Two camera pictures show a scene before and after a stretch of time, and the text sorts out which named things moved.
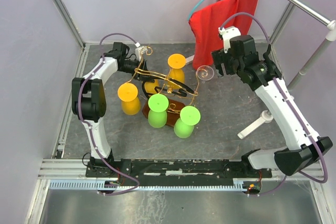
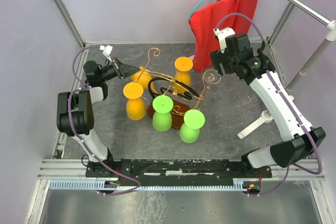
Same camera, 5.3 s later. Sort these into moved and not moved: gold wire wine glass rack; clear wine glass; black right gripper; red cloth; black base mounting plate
Moved: clear wine glass; gold wire wine glass rack
Not moved: red cloth; black right gripper; black base mounting plate
